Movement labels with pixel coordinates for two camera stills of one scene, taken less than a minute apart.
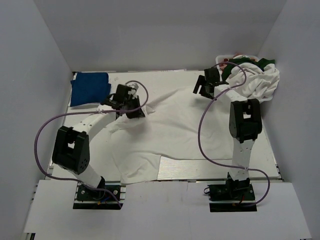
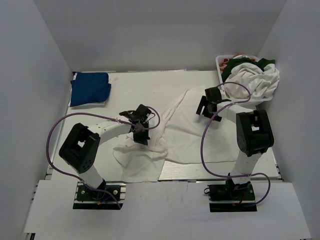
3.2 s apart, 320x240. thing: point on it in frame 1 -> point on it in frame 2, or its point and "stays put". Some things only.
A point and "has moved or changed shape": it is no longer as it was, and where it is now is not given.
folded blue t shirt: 89,88 stays put
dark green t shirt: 261,63 stays put
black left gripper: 138,113 -> 142,139
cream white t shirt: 259,84 stays put
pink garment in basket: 224,66 stays put
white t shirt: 183,126 has moved or changed shape
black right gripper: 200,81 -> 202,104
